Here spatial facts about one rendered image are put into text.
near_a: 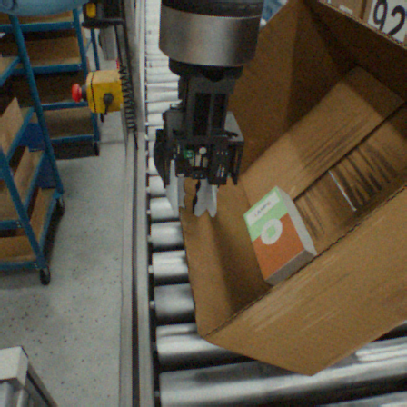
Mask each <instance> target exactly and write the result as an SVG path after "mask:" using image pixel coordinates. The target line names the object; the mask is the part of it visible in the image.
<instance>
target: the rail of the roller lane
mask: <svg viewBox="0 0 407 407"><path fill-rule="evenodd" d="M145 18H146V16H145V10H144V0H137V6H136V18H135V26H136V33H137V40H136V41H137V48H138V55H139V63H140V68H139V70H140V77H141V86H142V92H143V108H144V122H145V123H147V116H145V111H147V110H146V104H145V102H144V101H146V95H145V91H147V87H145V83H146V78H145V75H146V71H145V70H144V68H145V67H146V65H145V64H144V61H146V60H145V56H146V52H145V49H146V47H145V45H146V42H145V40H144V39H146V38H144V36H145V33H144V31H145V30H144V28H145V26H144V24H145V22H144V20H145ZM135 135H136V140H137V143H138V147H139V150H136V146H135V141H134V132H131V133H128V132H127V145H126V165H125V183H124V221H123V241H122V260H121V268H122V306H121V308H122V311H121V316H120V334H119V336H120V352H119V365H120V370H119V388H118V391H119V404H118V407H159V401H158V402H156V401H155V397H154V390H158V383H157V367H156V351H153V342H155V330H154V310H151V304H150V301H153V300H154V294H153V274H152V273H150V270H149V265H151V244H150V243H148V238H147V236H148V235H150V216H148V217H147V210H149V194H147V193H146V187H148V174H147V173H146V170H145V167H148V161H147V156H145V151H147V147H148V142H146V136H147V127H145V131H144V132H138V130H136V131H135Z"/></svg>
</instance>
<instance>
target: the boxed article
mask: <svg viewBox="0 0 407 407"><path fill-rule="evenodd" d="M243 217H244V220H245V222H246V225H247V228H248V231H249V234H250V236H251V239H252V242H253V247H254V250H255V252H256V254H255V255H256V258H257V261H258V264H259V265H260V268H261V271H262V274H263V278H264V280H265V281H266V282H267V283H269V284H271V285H272V286H274V285H276V284H277V283H280V282H281V281H282V280H284V279H285V278H287V277H288V276H289V275H291V274H292V273H294V272H295V271H297V270H298V269H299V268H301V267H302V266H303V265H304V264H305V263H307V262H308V261H310V260H311V259H312V258H313V257H314V256H315V255H317V252H316V251H315V249H314V247H313V241H312V240H311V236H310V235H309V233H308V232H307V230H306V228H305V226H304V224H303V221H302V219H301V217H300V215H299V214H298V212H297V208H296V206H295V204H294V202H293V201H292V200H291V198H290V195H289V194H287V193H286V192H284V191H283V190H282V189H280V188H279V187H278V186H275V187H274V188H273V189H272V190H271V191H270V192H269V193H268V194H267V195H266V196H265V197H264V198H263V199H261V200H260V201H259V202H258V203H257V204H256V205H254V206H253V207H252V208H251V209H250V210H249V211H248V212H246V213H245V214H244V215H243Z"/></svg>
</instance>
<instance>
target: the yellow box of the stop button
mask: <svg viewBox="0 0 407 407"><path fill-rule="evenodd" d="M119 71H120V70H119V69H117V70H100V71H98V72H94V73H90V74H89V75H88V76H87V80H86V85H82V99H83V101H88V102H89V106H90V107H89V109H90V110H91V112H92V113H96V112H97V113H104V115H107V113H113V112H120V111H119V105H120V103H123V107H124V101H123V99H124V98H123V93H122V86H120V84H121V80H119V77H120V74H118V72H119Z"/></svg>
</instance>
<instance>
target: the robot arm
mask: <svg viewBox="0 0 407 407"><path fill-rule="evenodd" d="M89 1H91V0H0V12H2V13H8V14H11V15H20V16H29V17H34V16H48V15H58V14H61V13H65V12H68V11H70V10H73V9H75V8H77V7H79V6H81V5H83V4H85V3H88V2H89ZM263 4H264V0H161V1H160V22H159V30H158V47H159V50H160V51H161V52H162V53H164V54H165V56H167V57H168V69H169V71H171V72H172V73H174V74H176V75H178V76H180V79H179V81H178V95H177V98H178V99H179V100H182V101H180V102H179V103H178V104H171V103H170V109H168V110H166V111H165V112H164V113H163V114H162V118H163V120H164V122H163V129H159V128H157V129H155V140H154V146H153V160H154V167H155V169H156V171H157V172H158V173H159V175H160V177H161V179H162V181H163V185H164V192H165V194H166V196H167V199H168V201H169V203H170V205H171V207H172V208H173V210H174V216H175V217H177V215H178V216H179V218H180V214H179V207H180V206H182V207H183V208H184V209H186V205H185V200H184V198H185V195H186V191H185V186H184V181H185V180H186V178H187V177H192V180H199V181H198V182H197V184H196V186H195V190H196V194H195V197H194V199H193V213H194V214H195V215H197V216H201V215H202V214H203V213H204V212H205V210H206V209H207V210H208V212H209V214H210V215H211V216H212V217H214V216H215V214H216V209H217V203H216V194H217V192H218V191H219V188H220V185H226V183H227V178H232V180H233V185H237V182H238V176H239V172H240V166H241V161H242V157H243V148H244V142H245V141H244V138H243V136H242V135H241V132H240V130H239V127H238V125H237V123H236V121H235V119H234V116H233V112H232V111H227V105H228V99H229V94H233V92H234V86H235V81H236V80H238V79H240V78H241V77H242V76H243V65H246V64H247V63H250V62H251V61H252V60H253V59H254V58H255V55H256V46H257V40H258V34H259V31H263V29H264V28H265V25H266V23H265V21H264V20H263V19H261V17H262V13H263ZM237 149H238V151H239V154H238V159H237V165H236V169H235V166H234V165H235V160H236V155H237Z"/></svg>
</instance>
